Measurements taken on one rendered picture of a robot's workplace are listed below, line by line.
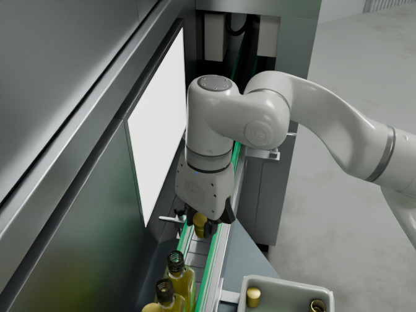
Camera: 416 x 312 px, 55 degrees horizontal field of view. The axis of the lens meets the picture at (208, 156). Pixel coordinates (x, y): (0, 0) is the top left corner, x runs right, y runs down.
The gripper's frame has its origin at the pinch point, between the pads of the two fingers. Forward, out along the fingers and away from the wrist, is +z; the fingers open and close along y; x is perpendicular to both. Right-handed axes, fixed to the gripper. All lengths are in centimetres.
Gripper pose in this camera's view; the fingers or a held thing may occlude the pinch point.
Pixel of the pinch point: (202, 220)
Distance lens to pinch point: 75.7
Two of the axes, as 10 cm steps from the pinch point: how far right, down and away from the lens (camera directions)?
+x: 6.6, -4.3, 6.1
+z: -0.7, 7.8, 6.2
